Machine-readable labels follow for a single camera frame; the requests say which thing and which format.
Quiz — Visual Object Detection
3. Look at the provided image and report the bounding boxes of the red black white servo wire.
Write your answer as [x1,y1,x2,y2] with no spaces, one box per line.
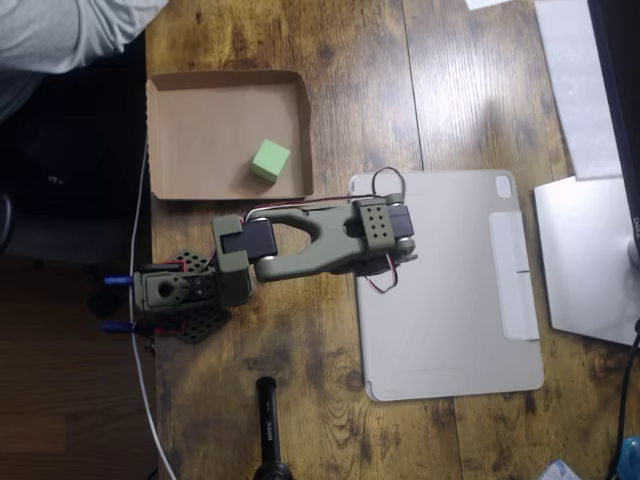
[243,167,407,295]

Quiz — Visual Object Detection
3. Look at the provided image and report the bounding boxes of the green cube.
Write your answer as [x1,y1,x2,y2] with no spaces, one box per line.
[249,139,292,185]

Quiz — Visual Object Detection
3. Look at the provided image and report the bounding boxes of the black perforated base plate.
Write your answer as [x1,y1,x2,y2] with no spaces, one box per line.
[149,247,234,347]

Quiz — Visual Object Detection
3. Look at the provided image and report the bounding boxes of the silver monitor stand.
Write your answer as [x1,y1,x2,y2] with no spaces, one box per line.
[532,175,640,347]

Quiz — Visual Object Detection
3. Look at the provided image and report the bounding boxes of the teal object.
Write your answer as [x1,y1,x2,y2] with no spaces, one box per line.
[616,435,640,480]

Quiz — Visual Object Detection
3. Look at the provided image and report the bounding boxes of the person in grey shirt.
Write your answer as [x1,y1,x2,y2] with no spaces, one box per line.
[0,0,171,124]

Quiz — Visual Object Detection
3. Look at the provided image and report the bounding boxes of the black cable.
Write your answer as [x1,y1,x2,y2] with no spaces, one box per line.
[605,318,640,480]

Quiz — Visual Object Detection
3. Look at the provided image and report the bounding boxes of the cardboard tray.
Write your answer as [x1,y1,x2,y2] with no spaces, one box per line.
[144,69,316,202]

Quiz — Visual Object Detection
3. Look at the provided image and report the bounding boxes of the white cable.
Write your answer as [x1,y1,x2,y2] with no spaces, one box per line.
[128,114,177,480]

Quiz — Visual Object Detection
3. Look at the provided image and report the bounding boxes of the black camera stand pole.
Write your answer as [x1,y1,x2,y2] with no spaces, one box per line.
[252,376,297,480]

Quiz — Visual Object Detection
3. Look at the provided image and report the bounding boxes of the black monitor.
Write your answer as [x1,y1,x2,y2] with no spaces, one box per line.
[585,0,640,241]

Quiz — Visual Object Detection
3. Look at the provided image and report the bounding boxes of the tablet in beige folio case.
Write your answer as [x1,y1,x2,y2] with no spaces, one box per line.
[348,168,546,403]

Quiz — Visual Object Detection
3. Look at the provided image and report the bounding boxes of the blue white packet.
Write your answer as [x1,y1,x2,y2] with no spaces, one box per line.
[541,458,582,480]

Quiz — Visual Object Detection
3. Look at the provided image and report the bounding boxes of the white foam sheet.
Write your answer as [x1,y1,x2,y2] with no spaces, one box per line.
[533,0,626,182]

